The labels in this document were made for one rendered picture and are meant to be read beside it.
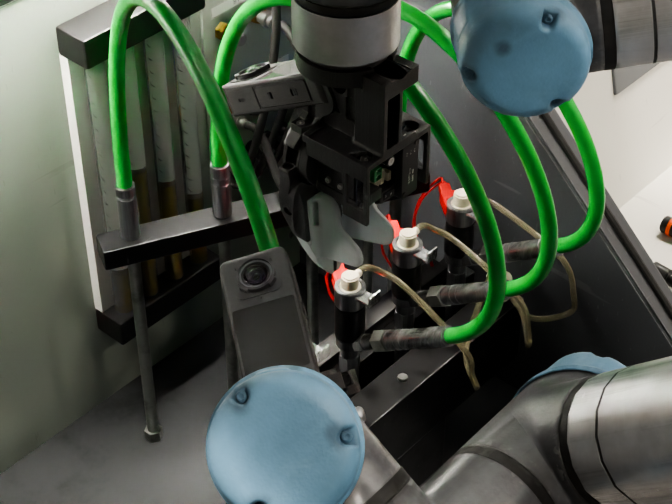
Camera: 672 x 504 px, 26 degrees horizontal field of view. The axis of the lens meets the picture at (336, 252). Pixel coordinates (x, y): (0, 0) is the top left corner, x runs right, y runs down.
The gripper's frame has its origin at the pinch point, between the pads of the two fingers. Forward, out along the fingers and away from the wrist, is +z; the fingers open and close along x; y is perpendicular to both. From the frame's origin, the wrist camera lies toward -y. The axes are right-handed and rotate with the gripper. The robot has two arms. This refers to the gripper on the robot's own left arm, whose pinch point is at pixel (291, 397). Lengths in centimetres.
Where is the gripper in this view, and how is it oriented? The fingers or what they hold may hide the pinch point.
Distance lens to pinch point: 104.3
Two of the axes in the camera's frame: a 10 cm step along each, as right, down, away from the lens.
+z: 0.0, 0.9, 10.0
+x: 9.5, -3.1, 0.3
